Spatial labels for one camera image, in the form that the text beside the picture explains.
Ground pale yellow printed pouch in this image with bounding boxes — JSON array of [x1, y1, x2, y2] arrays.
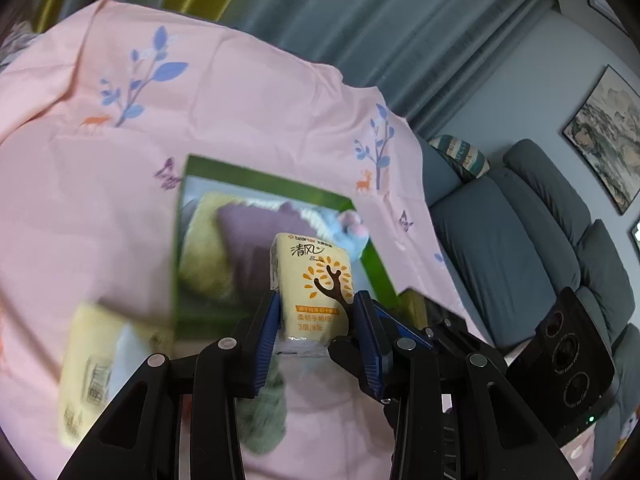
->
[[59, 302, 176, 449]]

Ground striped cushion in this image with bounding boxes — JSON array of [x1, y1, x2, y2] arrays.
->
[[429, 135, 490, 182]]

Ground yellow tissue pack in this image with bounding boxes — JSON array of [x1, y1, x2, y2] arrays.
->
[[270, 232, 357, 356]]

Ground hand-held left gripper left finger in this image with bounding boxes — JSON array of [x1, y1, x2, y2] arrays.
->
[[57, 290, 283, 480]]

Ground blue plush toy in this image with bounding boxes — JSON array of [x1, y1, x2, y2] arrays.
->
[[320, 209, 372, 264]]

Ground grey blue sofa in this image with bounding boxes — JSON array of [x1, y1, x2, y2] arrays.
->
[[415, 135, 640, 441]]

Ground grey curtain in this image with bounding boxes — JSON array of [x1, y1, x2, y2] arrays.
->
[[65, 0, 556, 133]]

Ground purple towel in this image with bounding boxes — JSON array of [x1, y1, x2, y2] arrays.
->
[[217, 200, 312, 312]]

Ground grey green soft cloth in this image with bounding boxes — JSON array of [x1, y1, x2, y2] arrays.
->
[[235, 355, 292, 457]]

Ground pile of pale clothes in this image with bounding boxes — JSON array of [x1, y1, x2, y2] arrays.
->
[[0, 22, 39, 74]]

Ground pink printed bedsheet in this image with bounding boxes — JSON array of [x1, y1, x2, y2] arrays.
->
[[0, 0, 596, 480]]

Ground landscape wall painting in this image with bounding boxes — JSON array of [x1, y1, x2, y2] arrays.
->
[[562, 65, 640, 217]]

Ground beige towel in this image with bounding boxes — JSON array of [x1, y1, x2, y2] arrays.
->
[[180, 192, 251, 307]]

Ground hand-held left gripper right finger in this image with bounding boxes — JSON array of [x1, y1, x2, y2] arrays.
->
[[327, 290, 566, 480]]

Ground green cardboard box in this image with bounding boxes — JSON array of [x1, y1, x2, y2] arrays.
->
[[172, 154, 402, 342]]

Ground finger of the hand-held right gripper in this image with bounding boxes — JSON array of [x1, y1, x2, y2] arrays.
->
[[424, 317, 508, 376], [372, 304, 438, 354]]

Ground small framed picture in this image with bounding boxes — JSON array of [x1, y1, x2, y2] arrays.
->
[[582, 0, 629, 37]]

